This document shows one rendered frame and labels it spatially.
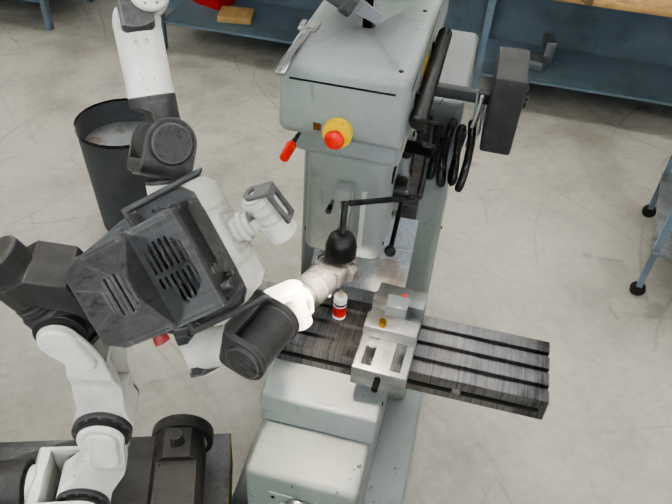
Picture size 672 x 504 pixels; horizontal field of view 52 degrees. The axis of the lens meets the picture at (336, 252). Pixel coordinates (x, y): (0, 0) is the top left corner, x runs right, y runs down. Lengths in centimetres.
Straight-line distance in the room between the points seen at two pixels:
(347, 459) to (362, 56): 114
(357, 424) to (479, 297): 180
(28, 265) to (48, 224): 264
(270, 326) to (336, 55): 55
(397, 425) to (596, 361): 117
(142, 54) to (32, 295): 52
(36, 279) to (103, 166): 220
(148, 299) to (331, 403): 83
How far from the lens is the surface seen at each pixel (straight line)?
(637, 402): 345
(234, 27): 570
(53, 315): 151
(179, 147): 132
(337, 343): 200
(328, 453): 202
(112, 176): 363
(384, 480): 265
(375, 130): 136
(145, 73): 136
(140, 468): 227
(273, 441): 204
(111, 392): 169
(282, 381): 201
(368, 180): 158
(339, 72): 132
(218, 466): 243
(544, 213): 434
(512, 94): 176
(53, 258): 150
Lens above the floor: 247
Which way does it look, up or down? 41 degrees down
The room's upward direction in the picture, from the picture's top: 4 degrees clockwise
